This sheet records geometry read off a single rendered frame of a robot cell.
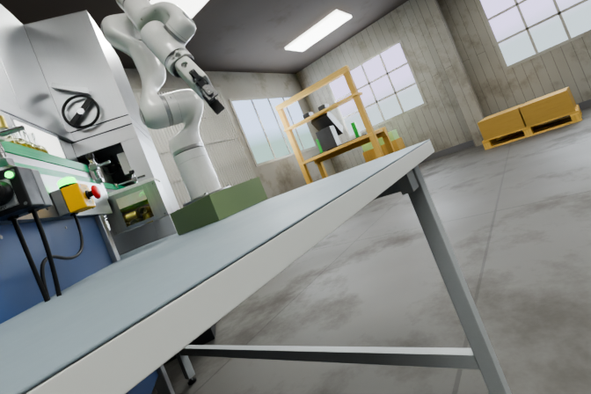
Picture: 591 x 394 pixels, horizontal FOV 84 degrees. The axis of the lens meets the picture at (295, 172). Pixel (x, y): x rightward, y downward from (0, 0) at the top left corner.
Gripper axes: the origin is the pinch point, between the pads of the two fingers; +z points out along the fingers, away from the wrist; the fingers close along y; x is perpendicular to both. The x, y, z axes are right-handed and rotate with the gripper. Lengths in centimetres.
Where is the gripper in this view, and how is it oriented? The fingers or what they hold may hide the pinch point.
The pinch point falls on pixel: (215, 102)
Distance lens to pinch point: 100.8
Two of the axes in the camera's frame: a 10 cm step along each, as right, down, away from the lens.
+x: -7.5, 6.4, -1.6
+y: -0.1, 2.4, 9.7
